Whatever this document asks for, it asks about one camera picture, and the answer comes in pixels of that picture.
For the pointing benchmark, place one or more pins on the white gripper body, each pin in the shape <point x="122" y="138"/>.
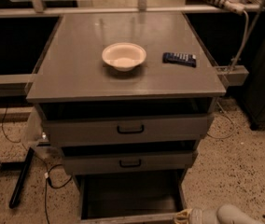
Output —
<point x="197" y="216"/>

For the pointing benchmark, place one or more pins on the grey drawer cabinet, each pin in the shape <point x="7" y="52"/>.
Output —
<point x="73" y="81"/>

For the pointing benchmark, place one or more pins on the grey top drawer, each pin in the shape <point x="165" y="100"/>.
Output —
<point x="94" y="132"/>

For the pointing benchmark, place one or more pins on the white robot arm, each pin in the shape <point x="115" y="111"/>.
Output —
<point x="224" y="214"/>

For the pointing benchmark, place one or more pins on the dark blue snack packet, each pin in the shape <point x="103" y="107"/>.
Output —
<point x="179" y="58"/>

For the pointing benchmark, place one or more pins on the grey metal frame rail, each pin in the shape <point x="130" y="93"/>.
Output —
<point x="15" y="85"/>

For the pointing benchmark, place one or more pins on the grey middle drawer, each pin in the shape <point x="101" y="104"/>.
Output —
<point x="125" y="163"/>

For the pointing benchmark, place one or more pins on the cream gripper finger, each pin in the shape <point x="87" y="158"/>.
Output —
<point x="182" y="217"/>

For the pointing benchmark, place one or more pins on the white power strip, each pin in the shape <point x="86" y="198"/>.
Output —
<point x="235" y="6"/>

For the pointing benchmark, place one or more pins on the black pole on floor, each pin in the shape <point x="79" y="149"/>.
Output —
<point x="25" y="166"/>

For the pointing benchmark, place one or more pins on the grey drawer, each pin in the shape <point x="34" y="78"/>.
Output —
<point x="152" y="197"/>
<point x="125" y="163"/>
<point x="94" y="132"/>

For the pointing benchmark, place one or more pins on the grey bottom drawer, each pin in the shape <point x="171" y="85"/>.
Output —
<point x="152" y="197"/>

